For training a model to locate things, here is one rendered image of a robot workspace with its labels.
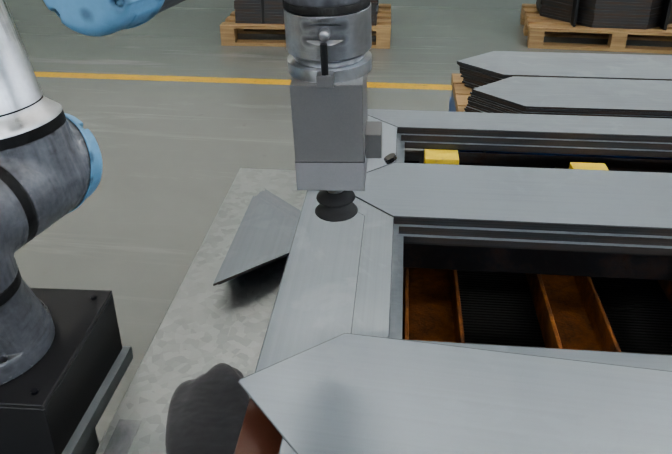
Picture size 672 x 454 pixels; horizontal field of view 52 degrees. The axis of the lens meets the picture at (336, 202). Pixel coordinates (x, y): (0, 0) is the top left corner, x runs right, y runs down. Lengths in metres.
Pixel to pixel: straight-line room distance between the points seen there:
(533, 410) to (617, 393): 0.09
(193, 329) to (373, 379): 0.42
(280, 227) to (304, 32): 0.65
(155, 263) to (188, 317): 1.44
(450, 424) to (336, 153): 0.26
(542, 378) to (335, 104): 0.33
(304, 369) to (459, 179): 0.48
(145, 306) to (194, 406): 1.44
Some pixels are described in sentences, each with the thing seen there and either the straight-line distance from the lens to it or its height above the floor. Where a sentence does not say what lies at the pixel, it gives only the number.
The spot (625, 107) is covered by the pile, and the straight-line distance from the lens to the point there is 1.47.
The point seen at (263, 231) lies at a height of 0.72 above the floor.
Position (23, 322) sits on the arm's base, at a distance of 0.88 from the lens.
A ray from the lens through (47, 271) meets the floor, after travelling 2.58.
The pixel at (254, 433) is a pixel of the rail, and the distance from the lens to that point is 0.68.
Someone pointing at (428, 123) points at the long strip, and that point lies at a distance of 1.29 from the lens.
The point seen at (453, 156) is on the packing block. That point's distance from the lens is 1.25.
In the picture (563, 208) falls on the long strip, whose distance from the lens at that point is 1.03.
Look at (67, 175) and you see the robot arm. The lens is 0.89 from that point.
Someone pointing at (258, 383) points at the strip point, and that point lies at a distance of 0.69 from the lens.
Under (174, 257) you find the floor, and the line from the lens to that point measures 2.53.
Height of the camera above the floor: 1.31
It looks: 28 degrees down
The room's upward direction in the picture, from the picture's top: straight up
